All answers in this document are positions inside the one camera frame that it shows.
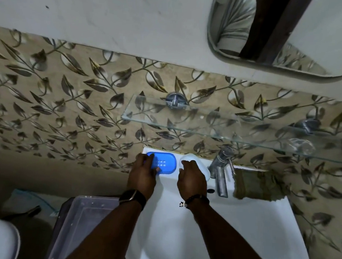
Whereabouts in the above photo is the clear glass wall shelf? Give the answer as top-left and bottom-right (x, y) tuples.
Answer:
(119, 93), (342, 165)

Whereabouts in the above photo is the translucent plastic storage bin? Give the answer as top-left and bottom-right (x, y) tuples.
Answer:
(46, 192), (134, 259)

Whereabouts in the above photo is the person's left forearm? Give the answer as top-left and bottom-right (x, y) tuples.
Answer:
(71, 196), (145, 259)

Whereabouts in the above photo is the blue plastic soap dish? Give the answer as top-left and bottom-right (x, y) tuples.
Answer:
(144, 150), (177, 175)

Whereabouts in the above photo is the light blue hose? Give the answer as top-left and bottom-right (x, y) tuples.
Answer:
(11, 189), (61, 217)

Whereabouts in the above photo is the black smartwatch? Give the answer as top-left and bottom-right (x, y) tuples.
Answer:
(118, 188), (148, 211)

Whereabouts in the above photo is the person's right hand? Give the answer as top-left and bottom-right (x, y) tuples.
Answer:
(176, 159), (210, 204)

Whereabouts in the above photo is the rounded wall mirror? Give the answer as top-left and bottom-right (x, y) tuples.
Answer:
(204, 0), (342, 80)

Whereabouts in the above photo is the green folded cloth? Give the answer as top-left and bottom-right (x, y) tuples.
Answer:
(232, 168), (292, 204)

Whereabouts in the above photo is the white plastic container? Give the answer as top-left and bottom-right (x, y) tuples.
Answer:
(179, 152), (213, 182)

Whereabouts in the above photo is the person's left hand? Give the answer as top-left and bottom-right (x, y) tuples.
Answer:
(126, 153), (161, 201)

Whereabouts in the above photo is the chrome shelf bracket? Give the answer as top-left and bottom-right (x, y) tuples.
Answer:
(164, 92), (189, 111)
(293, 117), (322, 136)

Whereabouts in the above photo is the chrome sink faucet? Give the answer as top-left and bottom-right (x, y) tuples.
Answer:
(207, 145), (238, 198)

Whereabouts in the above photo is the person's right forearm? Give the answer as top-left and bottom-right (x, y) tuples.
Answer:
(183, 199), (286, 259)

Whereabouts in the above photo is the dark bead bracelet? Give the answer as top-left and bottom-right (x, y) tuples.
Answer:
(179, 193), (210, 211)

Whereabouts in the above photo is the black spray handle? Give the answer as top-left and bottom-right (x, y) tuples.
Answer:
(3, 203), (42, 223)

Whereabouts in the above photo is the white ceramic sink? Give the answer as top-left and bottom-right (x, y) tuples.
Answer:
(125, 144), (323, 259)

